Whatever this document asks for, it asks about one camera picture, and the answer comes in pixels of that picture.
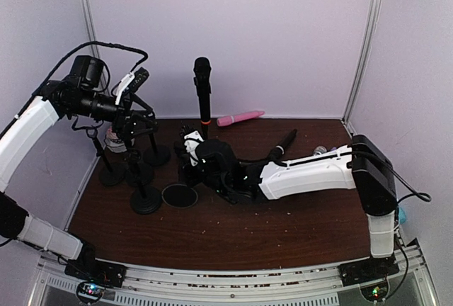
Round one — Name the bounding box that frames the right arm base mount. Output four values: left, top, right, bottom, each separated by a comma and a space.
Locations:
338, 257, 400, 302

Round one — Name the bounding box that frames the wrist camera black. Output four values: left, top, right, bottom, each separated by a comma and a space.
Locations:
127, 67, 149, 93
180, 125, 205, 166

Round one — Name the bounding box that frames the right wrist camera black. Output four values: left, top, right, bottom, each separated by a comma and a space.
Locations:
180, 125, 205, 166

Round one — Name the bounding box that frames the left arm braided black cable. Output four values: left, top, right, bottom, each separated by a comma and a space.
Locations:
31, 40, 149, 98

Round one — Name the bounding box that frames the left aluminium corner post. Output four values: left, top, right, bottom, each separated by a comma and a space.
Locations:
79, 0, 97, 42

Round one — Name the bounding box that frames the tape roll at back left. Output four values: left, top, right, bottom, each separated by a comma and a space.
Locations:
104, 127, 127, 154

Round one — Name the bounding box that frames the front aluminium rail frame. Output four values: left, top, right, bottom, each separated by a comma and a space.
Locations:
30, 238, 442, 306

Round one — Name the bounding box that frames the black stand of glitter mic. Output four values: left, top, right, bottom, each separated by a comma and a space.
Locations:
162, 183, 198, 208

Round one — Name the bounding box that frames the glitter mic silver head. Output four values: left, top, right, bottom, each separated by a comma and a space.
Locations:
313, 146, 327, 156

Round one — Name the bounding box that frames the black stand of purple mic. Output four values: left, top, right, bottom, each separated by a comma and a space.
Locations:
143, 133, 171, 166

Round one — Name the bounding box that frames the right aluminium corner post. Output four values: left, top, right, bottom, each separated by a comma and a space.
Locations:
342, 0, 382, 125

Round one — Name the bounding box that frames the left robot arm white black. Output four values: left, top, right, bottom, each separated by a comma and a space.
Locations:
1, 55, 156, 281

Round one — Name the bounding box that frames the black mic orange ring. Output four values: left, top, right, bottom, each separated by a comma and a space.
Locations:
193, 57, 213, 126

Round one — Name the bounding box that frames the black mic white ring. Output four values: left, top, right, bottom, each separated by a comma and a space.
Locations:
267, 128, 298, 162

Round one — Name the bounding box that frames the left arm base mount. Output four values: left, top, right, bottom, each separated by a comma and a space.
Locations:
64, 260, 127, 305

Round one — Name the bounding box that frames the pink microphone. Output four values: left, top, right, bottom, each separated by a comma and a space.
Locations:
217, 110, 265, 128

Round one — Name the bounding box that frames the light blue microphone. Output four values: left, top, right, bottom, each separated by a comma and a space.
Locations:
398, 207, 407, 225

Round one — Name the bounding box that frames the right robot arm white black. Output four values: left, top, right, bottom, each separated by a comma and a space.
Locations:
174, 130, 432, 279

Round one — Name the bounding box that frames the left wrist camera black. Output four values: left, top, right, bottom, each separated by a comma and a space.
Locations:
127, 67, 149, 93

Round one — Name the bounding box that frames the aluminium corner post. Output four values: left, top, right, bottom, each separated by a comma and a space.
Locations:
342, 0, 382, 125
79, 0, 97, 42

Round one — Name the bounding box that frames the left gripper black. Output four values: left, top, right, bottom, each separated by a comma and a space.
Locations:
69, 89, 159, 140

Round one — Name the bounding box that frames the black stand of blue mic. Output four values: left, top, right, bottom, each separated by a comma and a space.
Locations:
126, 175, 163, 215

